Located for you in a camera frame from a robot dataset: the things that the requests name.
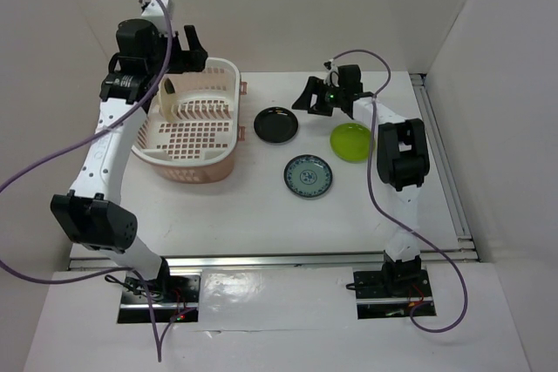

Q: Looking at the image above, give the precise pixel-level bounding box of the green plate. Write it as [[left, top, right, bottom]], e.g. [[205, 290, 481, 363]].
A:
[[330, 123, 376, 163]]

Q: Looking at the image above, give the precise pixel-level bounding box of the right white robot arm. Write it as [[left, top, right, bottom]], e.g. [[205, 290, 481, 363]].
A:
[[292, 60, 430, 296]]

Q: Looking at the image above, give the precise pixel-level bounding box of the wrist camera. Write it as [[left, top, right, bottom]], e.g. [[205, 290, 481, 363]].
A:
[[323, 58, 339, 87], [140, 0, 174, 27]]

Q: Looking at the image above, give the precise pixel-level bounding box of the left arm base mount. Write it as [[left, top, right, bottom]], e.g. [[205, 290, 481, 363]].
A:
[[105, 274, 201, 324]]

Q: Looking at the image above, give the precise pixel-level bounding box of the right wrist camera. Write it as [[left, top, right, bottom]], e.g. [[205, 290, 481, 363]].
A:
[[323, 58, 339, 87]]

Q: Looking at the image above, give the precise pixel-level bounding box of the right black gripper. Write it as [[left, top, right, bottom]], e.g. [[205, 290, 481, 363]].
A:
[[292, 76, 345, 117]]

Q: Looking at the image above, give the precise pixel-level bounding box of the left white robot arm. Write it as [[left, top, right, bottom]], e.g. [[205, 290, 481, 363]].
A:
[[51, 18, 208, 301]]

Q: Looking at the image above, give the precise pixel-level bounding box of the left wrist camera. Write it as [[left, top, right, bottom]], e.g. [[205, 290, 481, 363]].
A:
[[140, 0, 174, 27]]

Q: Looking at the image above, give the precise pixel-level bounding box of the white pink dish rack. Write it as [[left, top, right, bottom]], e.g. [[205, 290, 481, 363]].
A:
[[132, 57, 246, 184]]

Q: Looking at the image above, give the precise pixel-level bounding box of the black plate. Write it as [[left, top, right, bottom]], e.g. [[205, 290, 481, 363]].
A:
[[253, 107, 299, 145]]

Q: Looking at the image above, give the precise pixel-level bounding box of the cream plate with dark patch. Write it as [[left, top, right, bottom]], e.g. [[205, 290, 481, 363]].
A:
[[158, 77, 176, 122]]

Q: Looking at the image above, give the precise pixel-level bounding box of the blue white patterned plate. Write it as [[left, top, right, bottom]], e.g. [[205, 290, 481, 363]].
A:
[[283, 154, 333, 200]]

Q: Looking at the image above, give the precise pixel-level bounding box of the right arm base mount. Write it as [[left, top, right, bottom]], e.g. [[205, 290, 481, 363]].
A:
[[345, 269, 437, 320]]

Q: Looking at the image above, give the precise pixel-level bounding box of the aluminium rail frame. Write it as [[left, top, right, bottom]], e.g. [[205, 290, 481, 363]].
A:
[[67, 71, 480, 271]]

